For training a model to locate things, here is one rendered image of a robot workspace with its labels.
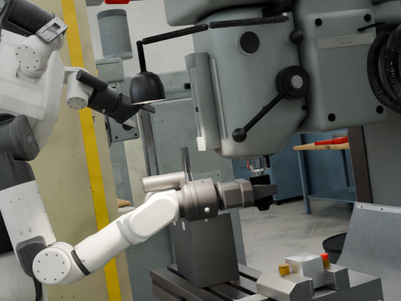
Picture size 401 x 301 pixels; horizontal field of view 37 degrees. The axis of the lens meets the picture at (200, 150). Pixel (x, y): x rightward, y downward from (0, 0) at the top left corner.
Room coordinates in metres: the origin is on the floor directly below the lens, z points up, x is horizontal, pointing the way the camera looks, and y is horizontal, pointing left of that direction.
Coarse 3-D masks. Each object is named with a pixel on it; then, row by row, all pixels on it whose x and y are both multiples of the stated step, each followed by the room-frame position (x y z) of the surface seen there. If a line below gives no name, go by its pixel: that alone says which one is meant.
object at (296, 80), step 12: (288, 72) 1.23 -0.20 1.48; (300, 72) 1.24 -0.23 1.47; (276, 84) 1.25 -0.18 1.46; (288, 84) 1.23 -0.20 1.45; (300, 84) 1.24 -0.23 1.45; (276, 96) 1.22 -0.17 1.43; (288, 96) 1.23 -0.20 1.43; (300, 96) 1.25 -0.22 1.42; (264, 108) 1.21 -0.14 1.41; (252, 120) 1.20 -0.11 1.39; (240, 132) 1.17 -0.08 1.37
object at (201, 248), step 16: (176, 224) 1.70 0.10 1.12; (192, 224) 1.57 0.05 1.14; (208, 224) 1.58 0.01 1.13; (224, 224) 1.60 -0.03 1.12; (176, 240) 1.73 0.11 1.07; (192, 240) 1.57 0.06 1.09; (208, 240) 1.58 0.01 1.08; (224, 240) 1.59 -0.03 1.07; (176, 256) 1.76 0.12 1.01; (192, 256) 1.59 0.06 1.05; (208, 256) 1.58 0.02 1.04; (224, 256) 1.59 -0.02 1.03; (192, 272) 1.61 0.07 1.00; (208, 272) 1.58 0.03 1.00; (224, 272) 1.59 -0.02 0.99
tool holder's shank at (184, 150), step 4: (180, 148) 1.73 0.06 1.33; (184, 148) 1.73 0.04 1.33; (180, 152) 1.73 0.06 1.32; (184, 152) 1.73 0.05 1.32; (184, 156) 1.73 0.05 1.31; (188, 156) 1.73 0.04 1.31; (184, 160) 1.73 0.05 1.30; (188, 160) 1.73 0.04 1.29; (184, 164) 1.73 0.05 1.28; (188, 164) 1.73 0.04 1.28; (184, 168) 1.73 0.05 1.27; (188, 168) 1.73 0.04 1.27; (184, 172) 1.73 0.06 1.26; (188, 172) 1.73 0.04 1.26; (188, 176) 1.72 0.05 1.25; (192, 176) 1.74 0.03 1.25; (188, 180) 1.72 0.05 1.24; (192, 180) 1.73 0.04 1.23
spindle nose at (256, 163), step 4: (248, 160) 1.33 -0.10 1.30; (252, 160) 1.32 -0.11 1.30; (256, 160) 1.32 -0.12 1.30; (260, 160) 1.32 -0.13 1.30; (264, 160) 1.32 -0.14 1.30; (248, 164) 1.33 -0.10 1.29; (252, 164) 1.32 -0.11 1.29; (256, 164) 1.32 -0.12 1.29; (260, 164) 1.32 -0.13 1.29; (264, 164) 1.32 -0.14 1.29; (248, 168) 1.33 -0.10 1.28; (252, 168) 1.32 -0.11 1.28; (256, 168) 1.32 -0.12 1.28
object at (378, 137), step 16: (400, 48) 1.40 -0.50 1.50; (400, 64) 1.41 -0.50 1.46; (384, 80) 1.46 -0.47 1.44; (352, 128) 1.60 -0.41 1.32; (368, 128) 1.54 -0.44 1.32; (384, 128) 1.49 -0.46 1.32; (400, 128) 1.43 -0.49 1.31; (352, 144) 1.61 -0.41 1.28; (368, 144) 1.55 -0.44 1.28; (384, 144) 1.49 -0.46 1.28; (400, 144) 1.44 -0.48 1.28; (352, 160) 1.61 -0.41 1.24; (368, 160) 1.56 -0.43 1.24; (384, 160) 1.50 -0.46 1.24; (400, 160) 1.45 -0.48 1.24; (368, 176) 1.56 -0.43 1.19; (384, 176) 1.51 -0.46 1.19; (400, 176) 1.45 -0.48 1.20; (368, 192) 1.57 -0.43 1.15; (384, 192) 1.52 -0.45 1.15; (400, 192) 1.46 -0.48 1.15
